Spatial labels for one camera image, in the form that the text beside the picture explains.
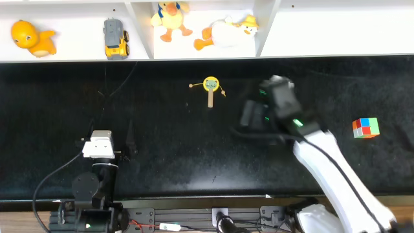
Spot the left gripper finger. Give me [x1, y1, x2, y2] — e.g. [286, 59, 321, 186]
[125, 118, 138, 157]
[85, 118, 95, 139]

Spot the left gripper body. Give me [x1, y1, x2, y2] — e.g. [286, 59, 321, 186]
[75, 138, 131, 164]

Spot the grey and yellow toy truck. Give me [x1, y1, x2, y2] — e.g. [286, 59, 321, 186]
[102, 17, 131, 61]

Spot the yellow wooden rattle drum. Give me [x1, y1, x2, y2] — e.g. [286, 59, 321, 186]
[188, 76, 227, 109]

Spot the orange dragon toy figure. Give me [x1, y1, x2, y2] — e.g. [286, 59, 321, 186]
[10, 19, 58, 59]

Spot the white plush duck yellow hat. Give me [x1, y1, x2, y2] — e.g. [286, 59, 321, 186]
[193, 14, 260, 52]

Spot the white shelf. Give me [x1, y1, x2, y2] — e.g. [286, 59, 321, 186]
[0, 0, 414, 63]

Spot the many-coloured puzzle cube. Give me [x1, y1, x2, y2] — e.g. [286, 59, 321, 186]
[351, 116, 381, 140]

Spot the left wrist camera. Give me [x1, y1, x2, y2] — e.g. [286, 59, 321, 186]
[82, 129, 116, 160]

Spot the black cable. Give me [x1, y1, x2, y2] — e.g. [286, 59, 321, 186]
[32, 150, 85, 233]

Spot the mounting rail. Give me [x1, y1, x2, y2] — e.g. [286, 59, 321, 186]
[48, 206, 300, 233]

